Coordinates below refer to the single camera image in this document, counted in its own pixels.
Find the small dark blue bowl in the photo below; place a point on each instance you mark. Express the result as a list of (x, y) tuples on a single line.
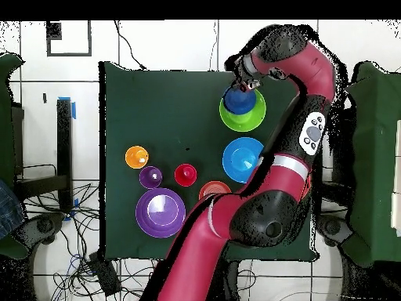
[(239, 100)]

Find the green bowl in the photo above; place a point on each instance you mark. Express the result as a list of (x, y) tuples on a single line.
[(247, 122)]

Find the large light blue bowl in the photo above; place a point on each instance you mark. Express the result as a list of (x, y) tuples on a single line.
[(239, 160)]

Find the small orange bowl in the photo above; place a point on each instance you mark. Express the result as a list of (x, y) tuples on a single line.
[(213, 188)]

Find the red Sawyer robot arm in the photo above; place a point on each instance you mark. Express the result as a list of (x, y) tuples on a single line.
[(194, 266)]

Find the dark green table cloth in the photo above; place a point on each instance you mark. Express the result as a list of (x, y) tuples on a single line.
[(172, 109)]

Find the red cup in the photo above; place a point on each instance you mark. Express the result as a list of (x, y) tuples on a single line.
[(185, 175)]

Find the black equipment stand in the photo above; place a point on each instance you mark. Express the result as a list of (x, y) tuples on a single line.
[(343, 178), (64, 141)]

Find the orange cup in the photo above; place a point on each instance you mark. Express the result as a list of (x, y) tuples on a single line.
[(137, 156)]

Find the purple cup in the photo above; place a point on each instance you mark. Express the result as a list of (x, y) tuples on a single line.
[(150, 177)]

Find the green clothed side table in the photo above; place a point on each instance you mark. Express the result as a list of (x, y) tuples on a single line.
[(376, 156), (6, 125)]

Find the purple bowl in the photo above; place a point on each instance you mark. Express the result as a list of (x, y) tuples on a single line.
[(159, 213)]

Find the black power strip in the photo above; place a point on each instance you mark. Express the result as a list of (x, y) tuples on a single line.
[(105, 276)]

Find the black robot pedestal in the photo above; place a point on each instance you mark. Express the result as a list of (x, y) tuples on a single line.
[(231, 279)]

